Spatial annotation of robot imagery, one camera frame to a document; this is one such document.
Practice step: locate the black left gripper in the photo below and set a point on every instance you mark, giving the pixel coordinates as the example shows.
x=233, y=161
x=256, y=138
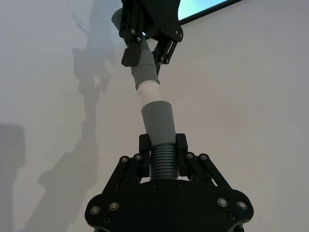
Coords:
x=160, y=17

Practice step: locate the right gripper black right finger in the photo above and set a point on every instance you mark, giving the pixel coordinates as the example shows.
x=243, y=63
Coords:
x=181, y=154

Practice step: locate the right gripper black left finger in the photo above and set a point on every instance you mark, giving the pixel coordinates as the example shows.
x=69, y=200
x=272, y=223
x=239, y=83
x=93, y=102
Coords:
x=144, y=154

